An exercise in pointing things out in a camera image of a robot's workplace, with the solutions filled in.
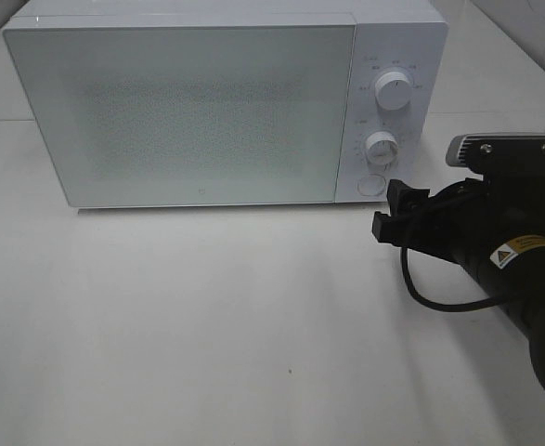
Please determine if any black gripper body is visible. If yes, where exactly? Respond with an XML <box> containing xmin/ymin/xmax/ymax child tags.
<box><xmin>400</xmin><ymin>177</ymin><xmax>545</xmax><ymax>260</ymax></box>

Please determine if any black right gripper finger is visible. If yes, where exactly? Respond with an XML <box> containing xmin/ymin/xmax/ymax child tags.
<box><xmin>386</xmin><ymin>179</ymin><xmax>428</xmax><ymax>212</ymax></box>

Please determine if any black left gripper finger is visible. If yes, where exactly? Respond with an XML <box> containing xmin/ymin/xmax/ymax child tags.
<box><xmin>371</xmin><ymin>211</ymin><xmax>405</xmax><ymax>244</ymax></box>

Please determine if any round white door button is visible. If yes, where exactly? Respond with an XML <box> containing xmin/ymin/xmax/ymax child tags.
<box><xmin>357</xmin><ymin>174</ymin><xmax>387</xmax><ymax>197</ymax></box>

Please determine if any white microwave door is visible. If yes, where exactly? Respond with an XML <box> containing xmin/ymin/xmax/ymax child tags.
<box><xmin>4</xmin><ymin>26</ymin><xmax>354</xmax><ymax>208</ymax></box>

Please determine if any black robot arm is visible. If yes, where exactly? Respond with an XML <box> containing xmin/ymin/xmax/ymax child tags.
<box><xmin>371</xmin><ymin>177</ymin><xmax>545</xmax><ymax>390</ymax></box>

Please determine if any white lower microwave knob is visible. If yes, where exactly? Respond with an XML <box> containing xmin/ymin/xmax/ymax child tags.
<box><xmin>364</xmin><ymin>131</ymin><xmax>398</xmax><ymax>165</ymax></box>

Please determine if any white microwave knob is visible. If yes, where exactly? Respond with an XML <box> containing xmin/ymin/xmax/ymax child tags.
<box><xmin>364</xmin><ymin>131</ymin><xmax>398</xmax><ymax>165</ymax></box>
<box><xmin>374</xmin><ymin>69</ymin><xmax>412</xmax><ymax>111</ymax></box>

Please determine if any white upper microwave knob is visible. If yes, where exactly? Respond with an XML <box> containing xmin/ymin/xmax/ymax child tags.
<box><xmin>374</xmin><ymin>69</ymin><xmax>412</xmax><ymax>111</ymax></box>

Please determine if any white microwave oven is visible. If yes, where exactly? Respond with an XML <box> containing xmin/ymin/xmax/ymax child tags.
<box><xmin>3</xmin><ymin>1</ymin><xmax>448</xmax><ymax>207</ymax></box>

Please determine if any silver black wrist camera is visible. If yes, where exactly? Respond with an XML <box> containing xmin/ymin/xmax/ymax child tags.
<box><xmin>446</xmin><ymin>132</ymin><xmax>545</xmax><ymax>177</ymax></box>

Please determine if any black camera cable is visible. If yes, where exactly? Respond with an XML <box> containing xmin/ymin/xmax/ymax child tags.
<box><xmin>399</xmin><ymin>176</ymin><xmax>545</xmax><ymax>310</ymax></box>

